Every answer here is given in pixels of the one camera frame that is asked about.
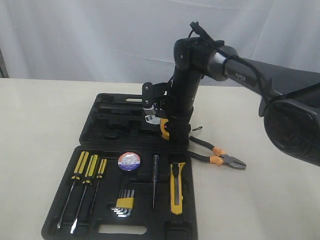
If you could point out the yellow utility knife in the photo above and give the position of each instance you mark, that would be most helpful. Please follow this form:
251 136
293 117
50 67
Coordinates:
176 195

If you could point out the white backdrop curtain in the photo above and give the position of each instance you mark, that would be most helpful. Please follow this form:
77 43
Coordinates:
131 41

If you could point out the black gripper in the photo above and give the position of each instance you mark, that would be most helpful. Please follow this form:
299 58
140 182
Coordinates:
181 92

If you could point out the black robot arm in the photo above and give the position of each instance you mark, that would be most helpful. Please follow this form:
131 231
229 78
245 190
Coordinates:
290 98

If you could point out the claw hammer black handle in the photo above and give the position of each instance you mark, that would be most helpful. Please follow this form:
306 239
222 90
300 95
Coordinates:
128 106

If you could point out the black plastic tool case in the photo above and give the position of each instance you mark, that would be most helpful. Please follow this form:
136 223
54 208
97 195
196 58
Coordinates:
109 134

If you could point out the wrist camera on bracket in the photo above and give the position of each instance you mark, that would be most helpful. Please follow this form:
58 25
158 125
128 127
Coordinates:
154 99

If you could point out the yellow measuring tape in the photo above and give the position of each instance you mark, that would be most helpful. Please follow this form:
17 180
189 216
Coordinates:
164 131

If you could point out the black electrical tape roll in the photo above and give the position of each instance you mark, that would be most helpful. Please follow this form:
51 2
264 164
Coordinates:
129 161

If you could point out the silver adjustable wrench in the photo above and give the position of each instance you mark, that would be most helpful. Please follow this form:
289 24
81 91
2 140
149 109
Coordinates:
151 123

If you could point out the large yellow black screwdriver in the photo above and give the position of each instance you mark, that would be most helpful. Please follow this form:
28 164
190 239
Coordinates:
75 177

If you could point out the hex key set yellow holder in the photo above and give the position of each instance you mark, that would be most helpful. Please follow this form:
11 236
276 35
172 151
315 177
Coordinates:
124 203

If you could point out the voltage tester screwdriver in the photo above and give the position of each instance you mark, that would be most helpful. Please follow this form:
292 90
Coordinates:
155 174

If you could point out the middle yellow black screwdriver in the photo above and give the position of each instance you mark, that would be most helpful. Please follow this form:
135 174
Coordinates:
88 179

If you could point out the small yellow black screwdriver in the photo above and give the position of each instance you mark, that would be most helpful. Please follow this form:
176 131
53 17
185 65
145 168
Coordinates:
100 175

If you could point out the pliers black orange handles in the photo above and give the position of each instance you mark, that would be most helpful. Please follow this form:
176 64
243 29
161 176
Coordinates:
219 157

